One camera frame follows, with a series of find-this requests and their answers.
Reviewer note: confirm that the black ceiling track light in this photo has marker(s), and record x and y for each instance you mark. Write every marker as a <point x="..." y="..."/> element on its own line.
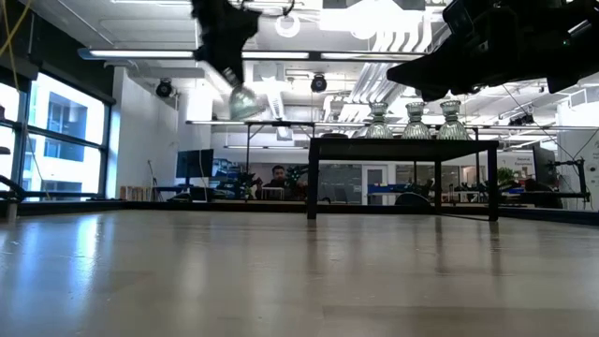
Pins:
<point x="521" y="119"/>

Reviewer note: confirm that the black dome ceiling camera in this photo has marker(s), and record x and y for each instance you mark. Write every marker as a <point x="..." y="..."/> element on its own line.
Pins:
<point x="164" y="88"/>
<point x="318" y="83"/>

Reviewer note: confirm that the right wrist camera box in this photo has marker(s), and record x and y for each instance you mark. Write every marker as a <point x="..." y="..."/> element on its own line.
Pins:
<point x="458" y="19"/>

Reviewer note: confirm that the black aluminium table frame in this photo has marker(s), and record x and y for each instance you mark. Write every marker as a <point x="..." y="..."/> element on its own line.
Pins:
<point x="234" y="206"/>

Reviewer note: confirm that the background black workstation frame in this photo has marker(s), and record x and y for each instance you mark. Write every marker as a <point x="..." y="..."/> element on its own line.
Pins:
<point x="281" y="123"/>

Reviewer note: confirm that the long linear ceiling light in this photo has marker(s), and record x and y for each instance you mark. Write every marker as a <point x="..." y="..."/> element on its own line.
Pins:
<point x="290" y="55"/>

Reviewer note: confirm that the person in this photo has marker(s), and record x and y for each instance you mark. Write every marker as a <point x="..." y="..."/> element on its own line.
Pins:
<point x="278" y="175"/>

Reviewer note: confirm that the background potted green plant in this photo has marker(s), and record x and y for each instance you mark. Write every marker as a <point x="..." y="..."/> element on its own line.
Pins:
<point x="505" y="175"/>

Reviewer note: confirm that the dark side-on computer monitor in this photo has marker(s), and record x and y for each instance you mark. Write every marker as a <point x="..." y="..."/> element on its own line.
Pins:
<point x="543" y="164"/>

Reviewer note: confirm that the black perforated metal shelf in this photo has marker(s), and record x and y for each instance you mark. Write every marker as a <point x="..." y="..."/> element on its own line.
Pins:
<point x="402" y="150"/>

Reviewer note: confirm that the dark background computer monitor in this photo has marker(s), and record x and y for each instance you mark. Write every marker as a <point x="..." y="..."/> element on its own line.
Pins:
<point x="194" y="164"/>

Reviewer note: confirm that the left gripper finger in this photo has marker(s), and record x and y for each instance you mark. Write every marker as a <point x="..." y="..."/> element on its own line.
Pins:
<point x="238" y="63"/>
<point x="227" y="65"/>

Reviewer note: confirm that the small wooden rack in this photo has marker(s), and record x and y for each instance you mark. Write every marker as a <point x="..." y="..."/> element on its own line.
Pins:
<point x="135" y="193"/>

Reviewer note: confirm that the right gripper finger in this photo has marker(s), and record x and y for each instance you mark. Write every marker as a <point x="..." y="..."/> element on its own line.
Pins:
<point x="435" y="63"/>
<point x="435" y="86"/>

